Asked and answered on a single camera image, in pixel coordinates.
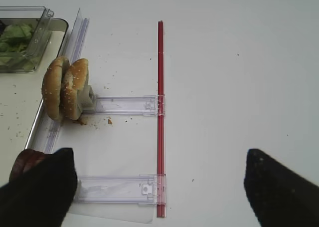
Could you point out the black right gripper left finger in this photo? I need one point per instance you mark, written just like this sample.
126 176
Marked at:
42 196

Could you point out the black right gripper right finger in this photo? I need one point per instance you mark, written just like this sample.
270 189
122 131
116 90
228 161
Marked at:
278 196

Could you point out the green lettuce leaves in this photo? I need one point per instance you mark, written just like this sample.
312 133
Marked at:
14 40

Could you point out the clear pusher track lower right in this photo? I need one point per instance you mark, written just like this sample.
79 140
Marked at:
141 189

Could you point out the clear pusher track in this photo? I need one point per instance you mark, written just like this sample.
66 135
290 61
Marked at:
123 105
141 189

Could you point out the metal serving tray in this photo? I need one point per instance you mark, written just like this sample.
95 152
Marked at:
20 92

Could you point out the white pusher block upper right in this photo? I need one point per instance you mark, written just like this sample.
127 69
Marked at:
86 99

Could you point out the left sesame bun half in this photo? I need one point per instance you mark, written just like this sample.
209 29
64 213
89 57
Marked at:
51 87

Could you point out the sesame bun half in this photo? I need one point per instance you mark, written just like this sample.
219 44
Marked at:
74 80
51 87

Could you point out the right sesame bun half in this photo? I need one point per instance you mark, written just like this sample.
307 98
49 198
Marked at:
74 80

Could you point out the clear pusher track upper right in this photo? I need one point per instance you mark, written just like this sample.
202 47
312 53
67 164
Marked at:
123 105

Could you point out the clear divider strip right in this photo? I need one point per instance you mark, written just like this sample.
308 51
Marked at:
47 135

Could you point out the clear plastic salad container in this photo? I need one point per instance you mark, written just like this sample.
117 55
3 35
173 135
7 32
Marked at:
40 18

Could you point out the red plastic rail right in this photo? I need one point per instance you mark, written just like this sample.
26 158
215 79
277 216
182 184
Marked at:
160 161

